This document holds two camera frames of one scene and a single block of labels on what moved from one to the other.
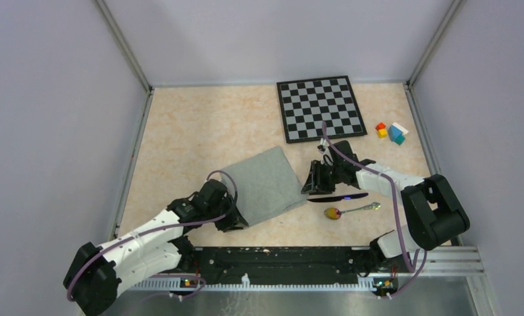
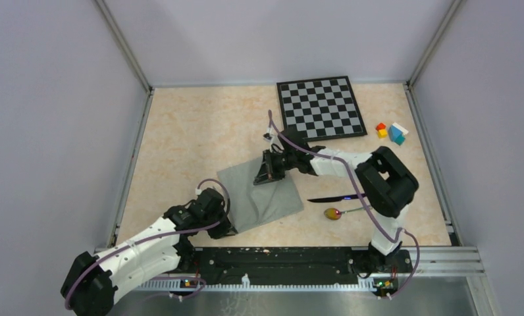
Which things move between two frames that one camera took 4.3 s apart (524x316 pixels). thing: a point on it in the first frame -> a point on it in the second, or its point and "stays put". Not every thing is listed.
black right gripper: x=315 y=184 -> x=266 y=174
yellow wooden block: x=382 y=133 stays put
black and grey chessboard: x=306 y=103 stays put
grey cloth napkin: x=267 y=184 stays put
